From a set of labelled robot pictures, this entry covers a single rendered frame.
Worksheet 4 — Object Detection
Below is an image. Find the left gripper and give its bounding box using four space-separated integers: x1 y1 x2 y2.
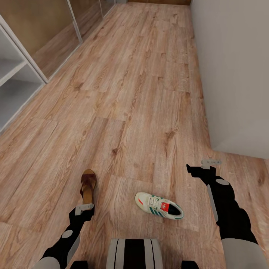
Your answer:
69 206 95 226

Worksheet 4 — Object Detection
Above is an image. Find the sandal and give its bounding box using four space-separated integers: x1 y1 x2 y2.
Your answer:
80 169 97 204

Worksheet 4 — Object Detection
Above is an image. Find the robot trunk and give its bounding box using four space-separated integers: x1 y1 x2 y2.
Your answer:
106 239 163 269

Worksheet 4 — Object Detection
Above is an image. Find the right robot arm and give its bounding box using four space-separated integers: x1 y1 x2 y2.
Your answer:
186 160 269 269

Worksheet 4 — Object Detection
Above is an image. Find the gym shoe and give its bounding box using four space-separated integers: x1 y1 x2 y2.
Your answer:
134 192 184 220

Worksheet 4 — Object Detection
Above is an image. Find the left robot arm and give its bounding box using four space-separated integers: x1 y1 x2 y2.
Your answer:
31 204 95 269

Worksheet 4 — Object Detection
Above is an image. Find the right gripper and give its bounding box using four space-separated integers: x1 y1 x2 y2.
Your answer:
186 164 216 181

